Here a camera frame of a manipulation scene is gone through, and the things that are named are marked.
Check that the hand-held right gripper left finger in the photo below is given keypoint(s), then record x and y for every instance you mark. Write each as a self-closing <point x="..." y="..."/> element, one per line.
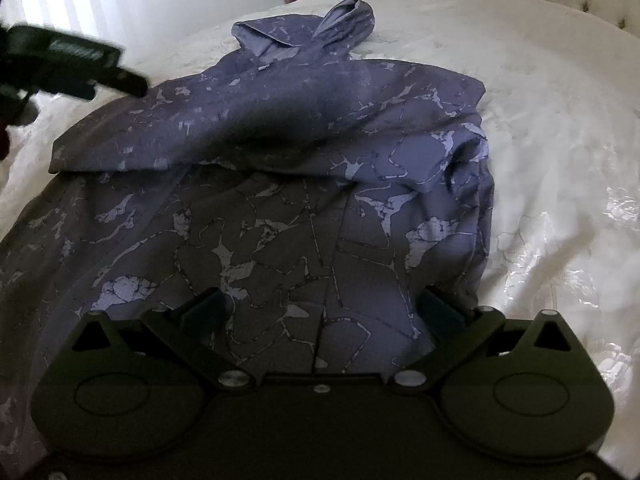
<point x="201" y="306"/>

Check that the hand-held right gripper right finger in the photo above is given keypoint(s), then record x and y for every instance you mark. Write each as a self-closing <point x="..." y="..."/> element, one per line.
<point x="440" y="306"/>

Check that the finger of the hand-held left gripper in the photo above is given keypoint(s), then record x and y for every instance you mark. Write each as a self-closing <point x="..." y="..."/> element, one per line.
<point x="127" y="85"/>

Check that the dark grey patterned cloth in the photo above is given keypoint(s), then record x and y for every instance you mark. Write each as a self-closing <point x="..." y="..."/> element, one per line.
<point x="300" y="170"/>

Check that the white bed with bedspread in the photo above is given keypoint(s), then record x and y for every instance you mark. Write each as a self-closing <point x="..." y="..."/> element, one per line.
<point x="550" y="135"/>

